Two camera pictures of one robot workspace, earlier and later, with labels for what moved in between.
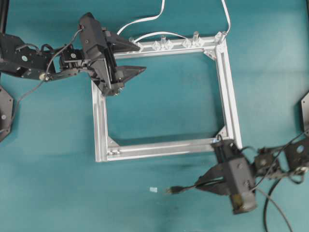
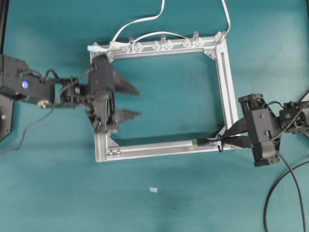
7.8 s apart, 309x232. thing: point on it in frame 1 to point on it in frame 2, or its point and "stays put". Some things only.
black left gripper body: (100, 55) to (100, 101)
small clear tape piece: (153, 189) stays put
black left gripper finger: (124, 73) to (122, 114)
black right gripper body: (239, 179) to (263, 131)
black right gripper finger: (220, 187) to (244, 142)
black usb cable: (176, 190) to (205, 142)
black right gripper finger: (216, 173) to (240, 126)
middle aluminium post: (163, 45) stays put
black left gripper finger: (118, 45) to (122, 85)
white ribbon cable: (159, 13) stays put
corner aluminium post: (220, 35) stays put
